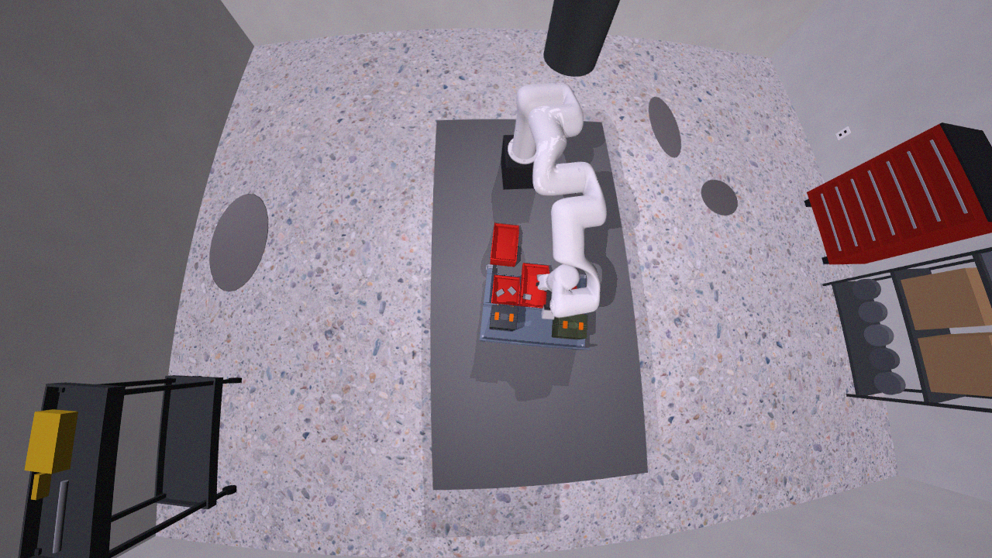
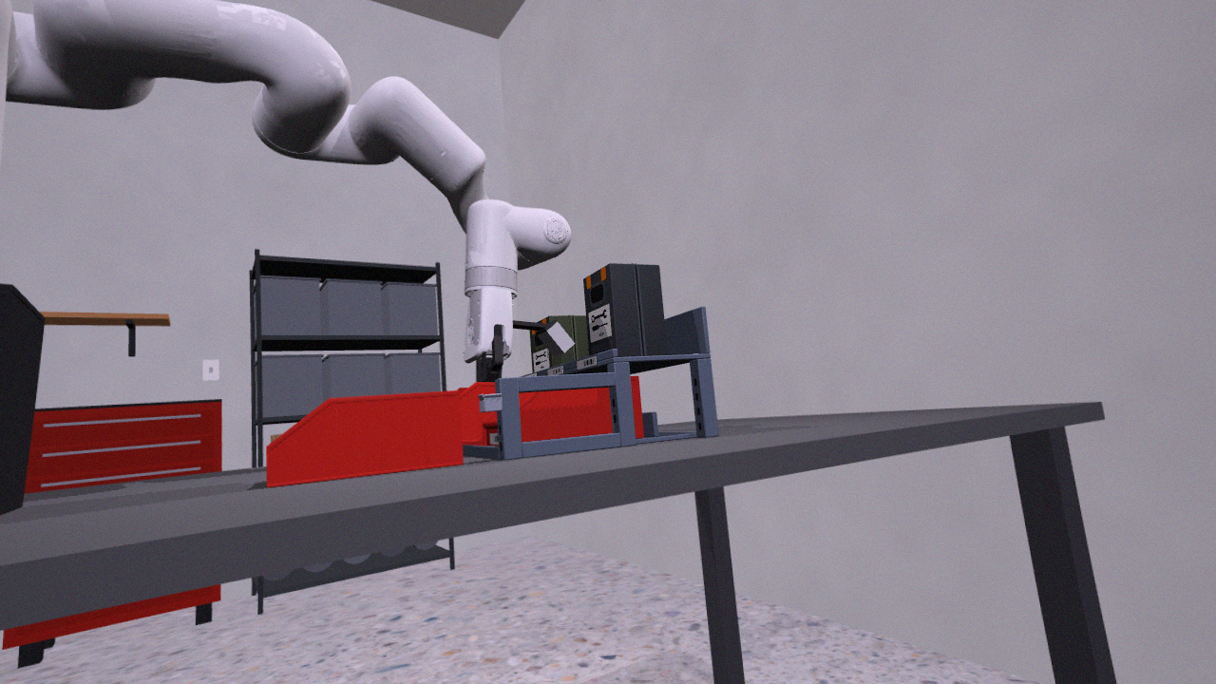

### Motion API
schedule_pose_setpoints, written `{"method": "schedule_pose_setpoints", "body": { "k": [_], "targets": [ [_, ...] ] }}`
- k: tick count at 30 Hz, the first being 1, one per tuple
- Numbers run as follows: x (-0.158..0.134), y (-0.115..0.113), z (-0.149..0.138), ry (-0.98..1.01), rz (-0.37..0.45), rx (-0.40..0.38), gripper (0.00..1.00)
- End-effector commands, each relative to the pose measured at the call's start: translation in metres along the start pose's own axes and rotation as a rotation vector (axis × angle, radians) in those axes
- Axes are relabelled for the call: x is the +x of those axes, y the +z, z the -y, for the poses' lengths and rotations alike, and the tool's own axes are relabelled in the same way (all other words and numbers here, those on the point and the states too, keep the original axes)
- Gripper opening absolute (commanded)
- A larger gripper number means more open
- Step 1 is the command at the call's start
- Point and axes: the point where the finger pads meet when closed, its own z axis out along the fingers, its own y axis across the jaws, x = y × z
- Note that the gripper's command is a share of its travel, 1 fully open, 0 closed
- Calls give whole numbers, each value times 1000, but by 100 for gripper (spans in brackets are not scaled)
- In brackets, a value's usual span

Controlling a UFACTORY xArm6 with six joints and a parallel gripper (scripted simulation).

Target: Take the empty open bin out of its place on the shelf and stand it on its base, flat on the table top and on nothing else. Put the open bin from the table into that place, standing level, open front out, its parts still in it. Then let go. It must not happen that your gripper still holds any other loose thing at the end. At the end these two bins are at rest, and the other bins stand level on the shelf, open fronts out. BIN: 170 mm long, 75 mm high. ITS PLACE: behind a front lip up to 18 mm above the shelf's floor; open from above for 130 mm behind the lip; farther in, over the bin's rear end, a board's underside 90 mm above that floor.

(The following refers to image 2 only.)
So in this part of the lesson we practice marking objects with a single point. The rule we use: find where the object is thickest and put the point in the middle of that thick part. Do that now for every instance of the dark grey tool case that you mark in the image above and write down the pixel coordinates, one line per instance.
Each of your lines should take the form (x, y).
(624, 310)

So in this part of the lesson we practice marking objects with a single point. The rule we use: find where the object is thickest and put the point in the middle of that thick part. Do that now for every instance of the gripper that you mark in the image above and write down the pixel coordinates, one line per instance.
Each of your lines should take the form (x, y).
(489, 306)

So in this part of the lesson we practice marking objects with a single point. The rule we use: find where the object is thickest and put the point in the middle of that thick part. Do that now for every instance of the dark green tool case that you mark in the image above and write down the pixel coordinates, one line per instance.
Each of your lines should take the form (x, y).
(576, 327)

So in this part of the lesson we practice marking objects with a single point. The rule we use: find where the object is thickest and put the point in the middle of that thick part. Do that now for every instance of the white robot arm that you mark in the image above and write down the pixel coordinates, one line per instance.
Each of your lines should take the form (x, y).
(107, 54)

